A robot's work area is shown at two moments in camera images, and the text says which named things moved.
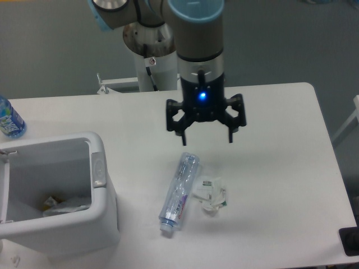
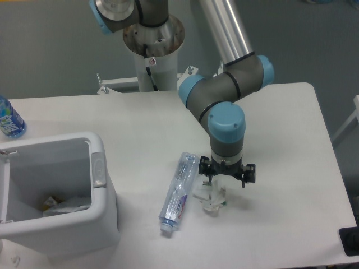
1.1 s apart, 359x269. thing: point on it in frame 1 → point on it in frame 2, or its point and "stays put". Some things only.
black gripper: x=203 y=93 → x=210 y=168
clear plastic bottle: x=178 y=191 stays put
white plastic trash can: x=65 y=166 stays put
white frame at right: x=355 y=113 stays put
